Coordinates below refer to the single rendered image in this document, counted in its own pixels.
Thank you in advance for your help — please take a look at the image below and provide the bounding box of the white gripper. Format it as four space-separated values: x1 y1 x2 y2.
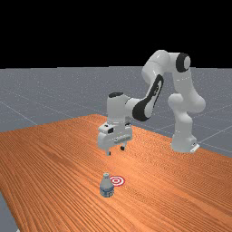
97 121 133 157

